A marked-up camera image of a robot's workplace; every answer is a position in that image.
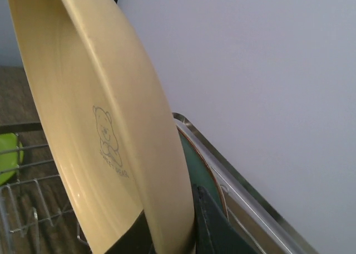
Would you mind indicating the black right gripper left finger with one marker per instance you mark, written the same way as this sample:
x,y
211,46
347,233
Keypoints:
x,y
137,240

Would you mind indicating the light green round plate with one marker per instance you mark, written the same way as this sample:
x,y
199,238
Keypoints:
x,y
200,172

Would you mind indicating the peach orange round plate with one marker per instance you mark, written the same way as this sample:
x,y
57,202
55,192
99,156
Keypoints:
x,y
107,121

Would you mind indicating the lime green round plate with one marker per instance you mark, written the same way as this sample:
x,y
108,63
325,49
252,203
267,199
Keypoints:
x,y
9,156

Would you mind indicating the metal wire dish rack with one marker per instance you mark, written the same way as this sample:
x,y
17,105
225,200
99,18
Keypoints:
x,y
37,217

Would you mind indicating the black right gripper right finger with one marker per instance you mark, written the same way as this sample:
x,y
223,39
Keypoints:
x,y
213,231

